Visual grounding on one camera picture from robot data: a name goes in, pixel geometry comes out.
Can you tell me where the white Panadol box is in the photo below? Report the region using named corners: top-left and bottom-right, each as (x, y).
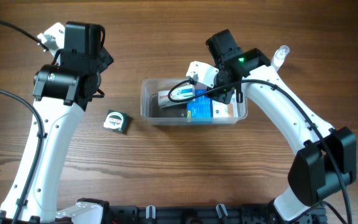
top-left (157, 85), bottom-right (195, 108)

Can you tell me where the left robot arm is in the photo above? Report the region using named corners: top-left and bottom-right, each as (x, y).
top-left (0, 22), bottom-right (113, 223)

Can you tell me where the green round-label box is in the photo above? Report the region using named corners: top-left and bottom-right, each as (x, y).
top-left (103, 110), bottom-right (129, 134)

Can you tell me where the right black cable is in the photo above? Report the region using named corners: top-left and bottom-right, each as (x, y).
top-left (167, 78), bottom-right (353, 224)

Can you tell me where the clear spray bottle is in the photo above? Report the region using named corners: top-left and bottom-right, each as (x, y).
top-left (271, 45), bottom-right (290, 72)

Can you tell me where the white Hansaplast plaster box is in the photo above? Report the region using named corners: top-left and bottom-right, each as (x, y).
top-left (211, 90), bottom-right (238, 118)

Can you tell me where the clear plastic container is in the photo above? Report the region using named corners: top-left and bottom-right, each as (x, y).
top-left (140, 78), bottom-right (248, 126)

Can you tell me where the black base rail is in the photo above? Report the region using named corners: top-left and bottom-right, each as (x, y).
top-left (107, 203), bottom-right (328, 224)

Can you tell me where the blue VapoDrops box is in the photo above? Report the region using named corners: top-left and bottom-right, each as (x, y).
top-left (186, 96), bottom-right (213, 118)

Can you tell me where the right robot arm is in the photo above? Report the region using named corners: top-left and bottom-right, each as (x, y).
top-left (206, 29), bottom-right (357, 223)

